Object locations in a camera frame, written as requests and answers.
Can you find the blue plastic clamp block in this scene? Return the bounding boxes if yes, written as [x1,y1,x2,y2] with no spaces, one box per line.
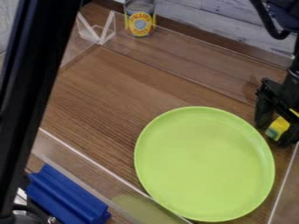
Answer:
[25,164,110,224]

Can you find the clear acrylic corner bracket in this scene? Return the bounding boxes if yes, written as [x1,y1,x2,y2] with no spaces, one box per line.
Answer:
[76,11,116,46]

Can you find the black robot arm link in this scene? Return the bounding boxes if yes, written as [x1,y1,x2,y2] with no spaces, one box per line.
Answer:
[0,0,81,224]

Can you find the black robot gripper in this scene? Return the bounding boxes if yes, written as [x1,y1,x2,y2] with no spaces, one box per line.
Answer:
[254,78,299,146]

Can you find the black cable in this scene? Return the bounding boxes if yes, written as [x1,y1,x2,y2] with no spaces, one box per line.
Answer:
[248,0,292,40]

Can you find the yellow toy banana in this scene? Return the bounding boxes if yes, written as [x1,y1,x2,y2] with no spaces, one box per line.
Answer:
[265,109,299,142]

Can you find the clear acrylic barrier wall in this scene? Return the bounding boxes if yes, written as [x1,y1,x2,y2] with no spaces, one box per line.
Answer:
[26,3,299,224]

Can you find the green round plate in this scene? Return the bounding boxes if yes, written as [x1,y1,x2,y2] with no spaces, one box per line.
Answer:
[134,107,276,222]

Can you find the yellow labelled tin can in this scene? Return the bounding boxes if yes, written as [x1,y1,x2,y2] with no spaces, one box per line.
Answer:
[124,0,156,38]

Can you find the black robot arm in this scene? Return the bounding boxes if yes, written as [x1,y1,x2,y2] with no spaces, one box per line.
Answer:
[249,0,299,147]

